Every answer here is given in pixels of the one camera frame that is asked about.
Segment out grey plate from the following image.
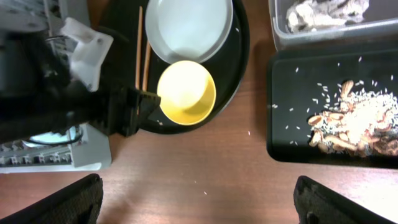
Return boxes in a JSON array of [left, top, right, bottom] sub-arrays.
[[145, 0, 234, 64]]

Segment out black rectangular tray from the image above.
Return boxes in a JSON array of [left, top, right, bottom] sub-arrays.
[[267, 40, 397, 169]]

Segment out yellow bowl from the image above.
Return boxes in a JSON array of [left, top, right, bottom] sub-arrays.
[[157, 60, 217, 126]]

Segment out left wooden chopstick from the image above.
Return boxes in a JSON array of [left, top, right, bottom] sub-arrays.
[[135, 6, 143, 90]]

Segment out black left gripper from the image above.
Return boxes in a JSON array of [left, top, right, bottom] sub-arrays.
[[1, 31, 161, 143]]

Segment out right wooden chopstick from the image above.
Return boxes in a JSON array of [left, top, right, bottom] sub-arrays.
[[142, 41, 151, 91]]

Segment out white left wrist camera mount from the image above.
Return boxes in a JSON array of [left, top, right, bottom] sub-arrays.
[[60, 17, 114, 92]]

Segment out clear plastic waste bin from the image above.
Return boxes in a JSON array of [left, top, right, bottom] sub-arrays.
[[269, 0, 397, 50]]

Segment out wooden chopstick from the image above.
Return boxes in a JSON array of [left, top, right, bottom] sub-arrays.
[[142, 41, 151, 91], [135, 6, 143, 90]]

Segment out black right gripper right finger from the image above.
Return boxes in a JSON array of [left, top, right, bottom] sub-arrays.
[[294, 175, 393, 224]]

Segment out blue cup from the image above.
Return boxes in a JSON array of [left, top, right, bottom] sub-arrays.
[[24, 127, 80, 147]]

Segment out crumpled white tissue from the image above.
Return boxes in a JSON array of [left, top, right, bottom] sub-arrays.
[[286, 0, 369, 33]]

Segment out grey dishwasher rack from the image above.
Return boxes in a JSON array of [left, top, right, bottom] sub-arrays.
[[1, 1, 112, 174]]

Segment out food scraps and rice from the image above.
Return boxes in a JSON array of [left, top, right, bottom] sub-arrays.
[[308, 80, 397, 157]]

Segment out round black tray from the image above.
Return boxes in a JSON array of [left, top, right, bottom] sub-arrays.
[[98, 0, 250, 134]]

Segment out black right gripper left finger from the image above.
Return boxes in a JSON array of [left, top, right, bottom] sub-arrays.
[[1, 174, 103, 224]]

